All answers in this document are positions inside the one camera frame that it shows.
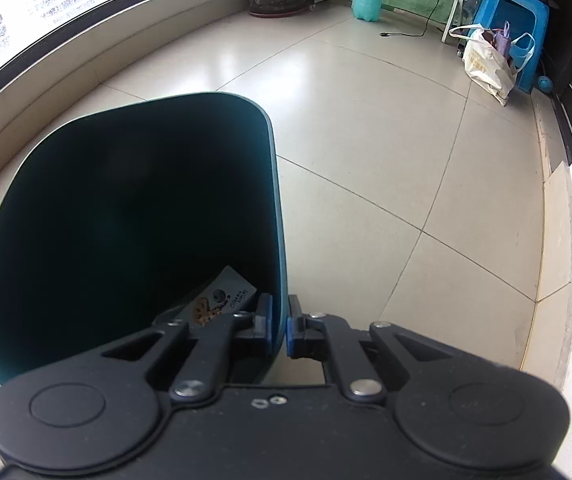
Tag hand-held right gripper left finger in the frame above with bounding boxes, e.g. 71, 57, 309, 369
100, 293, 274, 406

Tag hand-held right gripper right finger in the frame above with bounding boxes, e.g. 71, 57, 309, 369
287, 294, 461, 404

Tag teal plastic trash bin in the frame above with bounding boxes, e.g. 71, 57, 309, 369
0, 91, 289, 389

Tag printed white snack packet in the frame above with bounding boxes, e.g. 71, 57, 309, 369
168, 266, 257, 329

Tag white shopping bag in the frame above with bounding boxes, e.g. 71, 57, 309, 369
448, 25, 537, 107

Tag purple item in bag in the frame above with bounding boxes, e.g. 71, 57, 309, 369
490, 21, 513, 57

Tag white metal rack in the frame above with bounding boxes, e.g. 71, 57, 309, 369
375, 0, 473, 44

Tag dark-framed window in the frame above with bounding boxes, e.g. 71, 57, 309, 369
0, 0, 247, 107

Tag black power cable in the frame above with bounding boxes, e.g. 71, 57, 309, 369
379, 0, 448, 39

